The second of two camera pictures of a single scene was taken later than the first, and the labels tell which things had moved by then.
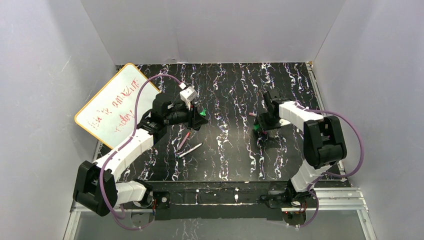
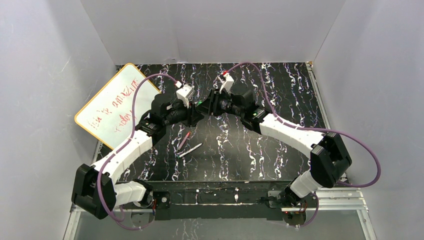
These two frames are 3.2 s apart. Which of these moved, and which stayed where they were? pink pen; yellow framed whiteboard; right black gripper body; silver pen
Moved: right black gripper body
Stayed: silver pen; pink pen; yellow framed whiteboard
